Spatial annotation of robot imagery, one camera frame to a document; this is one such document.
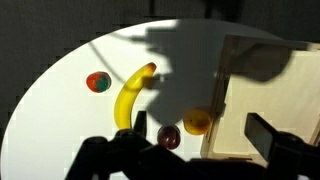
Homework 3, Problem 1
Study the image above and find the wooden slatted tray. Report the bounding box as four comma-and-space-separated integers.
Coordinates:
199, 32, 320, 165

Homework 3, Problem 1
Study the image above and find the small yellow toy fruit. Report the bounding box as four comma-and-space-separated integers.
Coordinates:
182, 108, 213, 137

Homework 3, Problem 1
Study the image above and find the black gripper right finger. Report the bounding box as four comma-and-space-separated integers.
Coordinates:
243, 112, 281, 163

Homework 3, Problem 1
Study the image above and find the dark red toy plum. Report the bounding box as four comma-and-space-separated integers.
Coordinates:
156, 124, 182, 151

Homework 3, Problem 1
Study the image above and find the yellow toy banana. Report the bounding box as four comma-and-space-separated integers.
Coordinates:
113, 61, 158, 131

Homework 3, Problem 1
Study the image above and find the orange tomato toy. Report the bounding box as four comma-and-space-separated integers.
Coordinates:
85, 70, 113, 94

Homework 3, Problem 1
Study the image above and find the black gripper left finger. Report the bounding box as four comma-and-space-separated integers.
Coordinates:
133, 110, 149, 138

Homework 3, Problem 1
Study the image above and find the round white table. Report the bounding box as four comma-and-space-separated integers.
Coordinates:
0, 18, 320, 180

